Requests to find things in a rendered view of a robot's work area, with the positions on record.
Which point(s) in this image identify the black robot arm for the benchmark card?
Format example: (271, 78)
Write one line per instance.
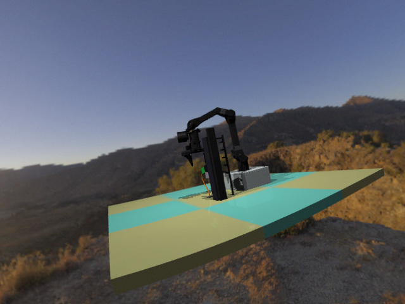
(237, 151)

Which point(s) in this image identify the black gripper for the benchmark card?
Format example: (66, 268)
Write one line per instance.
(195, 145)

